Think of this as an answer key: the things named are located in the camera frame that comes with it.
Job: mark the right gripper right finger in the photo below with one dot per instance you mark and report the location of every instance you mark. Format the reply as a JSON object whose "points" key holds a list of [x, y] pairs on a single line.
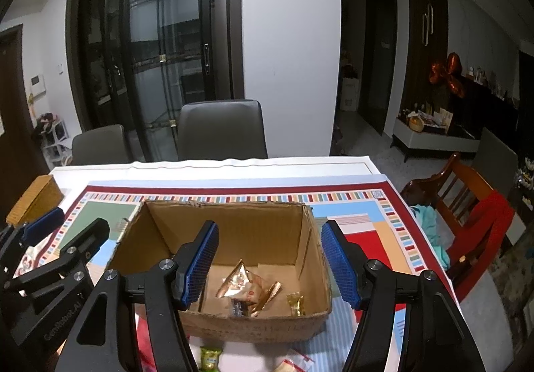
{"points": [[436, 336]]}

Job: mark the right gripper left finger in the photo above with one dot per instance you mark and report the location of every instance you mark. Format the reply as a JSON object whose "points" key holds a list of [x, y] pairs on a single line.
{"points": [[104, 336]]}

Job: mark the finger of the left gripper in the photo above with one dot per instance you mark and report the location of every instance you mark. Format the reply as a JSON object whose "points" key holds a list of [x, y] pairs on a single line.
{"points": [[15, 240], [62, 254]]}

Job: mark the green snack packet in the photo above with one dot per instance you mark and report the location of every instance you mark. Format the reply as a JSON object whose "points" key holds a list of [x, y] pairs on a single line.
{"points": [[210, 358]]}

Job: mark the yellow cake clear packet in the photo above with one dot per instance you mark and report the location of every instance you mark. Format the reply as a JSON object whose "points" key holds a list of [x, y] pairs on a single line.
{"points": [[294, 361]]}

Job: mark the gold foil snack packet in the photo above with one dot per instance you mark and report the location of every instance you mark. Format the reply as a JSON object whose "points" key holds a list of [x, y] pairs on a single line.
{"points": [[247, 292]]}

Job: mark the woven wicker box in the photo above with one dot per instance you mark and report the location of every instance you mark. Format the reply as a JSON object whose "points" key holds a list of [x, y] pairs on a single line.
{"points": [[41, 196]]}

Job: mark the grey chair left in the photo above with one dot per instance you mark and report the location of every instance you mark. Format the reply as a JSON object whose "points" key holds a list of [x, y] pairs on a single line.
{"points": [[105, 145]]}

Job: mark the grey chair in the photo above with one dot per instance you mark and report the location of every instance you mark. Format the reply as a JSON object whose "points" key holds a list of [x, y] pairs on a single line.
{"points": [[105, 145], [221, 130]]}

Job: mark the teal cloth on chair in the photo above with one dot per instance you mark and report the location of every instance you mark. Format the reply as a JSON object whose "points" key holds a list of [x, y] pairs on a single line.
{"points": [[426, 218]]}

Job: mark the white shoe rack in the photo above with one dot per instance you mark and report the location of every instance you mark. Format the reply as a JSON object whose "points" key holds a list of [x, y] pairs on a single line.
{"points": [[51, 135]]}

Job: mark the colourful patterned tablecloth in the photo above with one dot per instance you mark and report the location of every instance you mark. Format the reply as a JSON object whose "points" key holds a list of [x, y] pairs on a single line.
{"points": [[370, 214]]}

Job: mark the small gold candy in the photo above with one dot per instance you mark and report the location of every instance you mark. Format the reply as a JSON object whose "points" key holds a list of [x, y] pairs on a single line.
{"points": [[296, 303]]}

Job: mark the red wooden chair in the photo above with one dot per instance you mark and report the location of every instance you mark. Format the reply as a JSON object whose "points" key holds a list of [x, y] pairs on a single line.
{"points": [[477, 215]]}

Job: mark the brown cardboard box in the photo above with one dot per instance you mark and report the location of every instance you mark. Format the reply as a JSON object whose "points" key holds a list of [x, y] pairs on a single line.
{"points": [[277, 241]]}

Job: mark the white intercom panel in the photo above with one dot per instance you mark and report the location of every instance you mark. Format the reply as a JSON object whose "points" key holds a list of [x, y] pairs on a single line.
{"points": [[38, 87]]}

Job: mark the grey chair right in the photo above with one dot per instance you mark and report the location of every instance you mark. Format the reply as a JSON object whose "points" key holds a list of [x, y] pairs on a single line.
{"points": [[221, 130]]}

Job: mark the white low cabinet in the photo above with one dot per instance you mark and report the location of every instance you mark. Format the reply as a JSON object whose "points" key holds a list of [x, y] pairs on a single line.
{"points": [[421, 135]]}

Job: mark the black glass sliding door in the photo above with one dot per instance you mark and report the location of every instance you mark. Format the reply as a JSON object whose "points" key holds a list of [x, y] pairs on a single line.
{"points": [[137, 63]]}

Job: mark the red foil balloons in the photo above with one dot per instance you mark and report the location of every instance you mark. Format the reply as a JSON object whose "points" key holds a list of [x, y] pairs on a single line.
{"points": [[448, 72]]}

